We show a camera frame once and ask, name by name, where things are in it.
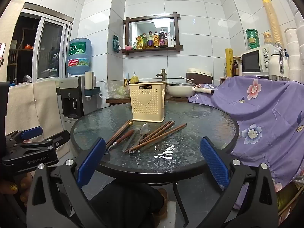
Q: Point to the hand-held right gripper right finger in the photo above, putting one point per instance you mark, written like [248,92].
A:
[215,162]

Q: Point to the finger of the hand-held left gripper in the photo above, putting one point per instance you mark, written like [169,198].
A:
[58,138]
[32,132]

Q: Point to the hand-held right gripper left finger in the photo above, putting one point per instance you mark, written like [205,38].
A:
[91,162]

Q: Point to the pile of wooden chopsticks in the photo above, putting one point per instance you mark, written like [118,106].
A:
[166,126]

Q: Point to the large metal spoon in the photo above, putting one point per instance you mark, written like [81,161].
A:
[145,128]

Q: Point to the cream plastic utensil holder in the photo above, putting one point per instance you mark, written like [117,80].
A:
[147,104]

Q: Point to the person's left hand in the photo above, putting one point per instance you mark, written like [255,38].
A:
[11,187]

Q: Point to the beige cloth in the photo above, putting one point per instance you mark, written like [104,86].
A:
[30,104]

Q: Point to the grey water dispenser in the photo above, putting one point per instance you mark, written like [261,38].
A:
[71,92]

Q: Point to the person's leg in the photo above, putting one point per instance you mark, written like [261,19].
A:
[123,204]

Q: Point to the teal cup holder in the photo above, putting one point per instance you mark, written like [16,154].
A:
[94,91]

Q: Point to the brown shoe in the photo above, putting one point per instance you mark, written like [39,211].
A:
[163,194]

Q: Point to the white paper cup sleeve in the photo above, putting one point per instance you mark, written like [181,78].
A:
[88,80]

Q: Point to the wooden counter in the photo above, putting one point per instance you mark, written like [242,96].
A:
[116,100]

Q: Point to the clear plastic bag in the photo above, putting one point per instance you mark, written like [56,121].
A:
[114,90]

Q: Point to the purple floral cloth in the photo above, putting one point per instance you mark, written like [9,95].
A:
[273,114]

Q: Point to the dark wooden rack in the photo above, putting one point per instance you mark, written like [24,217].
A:
[20,57]

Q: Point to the cream pan with lid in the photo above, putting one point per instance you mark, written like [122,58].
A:
[178,91]

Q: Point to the small wooden box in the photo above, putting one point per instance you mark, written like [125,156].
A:
[223,80]

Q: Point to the blue water jug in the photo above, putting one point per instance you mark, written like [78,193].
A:
[79,57]

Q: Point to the white rice paddle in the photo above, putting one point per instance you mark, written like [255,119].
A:
[186,78]

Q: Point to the brown and white rice cooker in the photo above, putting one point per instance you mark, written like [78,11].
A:
[199,72]

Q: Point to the small clear bottle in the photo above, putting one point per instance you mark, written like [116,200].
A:
[225,71]

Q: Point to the yellow soap pump bottle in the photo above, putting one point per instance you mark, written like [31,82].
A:
[134,78]

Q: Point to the brown glass bottle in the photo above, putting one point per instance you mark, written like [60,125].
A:
[235,67]

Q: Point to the yellow wrap roll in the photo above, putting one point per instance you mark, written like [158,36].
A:
[229,63]

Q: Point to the brass faucet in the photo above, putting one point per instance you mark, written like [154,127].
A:
[162,73]

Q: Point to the white microwave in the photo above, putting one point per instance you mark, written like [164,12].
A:
[251,61]

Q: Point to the green hanging packet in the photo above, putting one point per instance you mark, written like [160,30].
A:
[116,44]

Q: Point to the pink bowl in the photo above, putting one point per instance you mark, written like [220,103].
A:
[128,48]

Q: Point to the white electric kettle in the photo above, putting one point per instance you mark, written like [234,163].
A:
[276,66]

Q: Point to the yellow seasoning packet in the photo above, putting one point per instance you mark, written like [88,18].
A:
[138,42]

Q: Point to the stack of green noodle bowls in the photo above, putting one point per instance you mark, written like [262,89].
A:
[252,39]

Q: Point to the white squeeze bottle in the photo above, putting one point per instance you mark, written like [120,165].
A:
[169,40]

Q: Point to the yellow oil bottle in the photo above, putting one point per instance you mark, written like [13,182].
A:
[144,40]

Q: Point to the dark soy sauce bottle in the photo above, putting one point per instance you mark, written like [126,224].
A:
[163,38]

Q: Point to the purple label bottle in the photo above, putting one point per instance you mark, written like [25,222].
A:
[150,40]

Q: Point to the yellow lid jar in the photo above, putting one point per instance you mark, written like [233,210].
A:
[267,38]

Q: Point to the amber sauce bottle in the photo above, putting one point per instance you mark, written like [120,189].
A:
[156,40]

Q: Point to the stacks of white paper cups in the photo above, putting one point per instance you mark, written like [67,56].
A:
[293,47]

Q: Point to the tall yellow paper cup stack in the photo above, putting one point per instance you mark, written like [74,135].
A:
[273,21]

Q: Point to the white sliding window frame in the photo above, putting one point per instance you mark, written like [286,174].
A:
[39,49]

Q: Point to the wooden wall shelf with mirror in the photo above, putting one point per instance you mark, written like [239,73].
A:
[127,33]

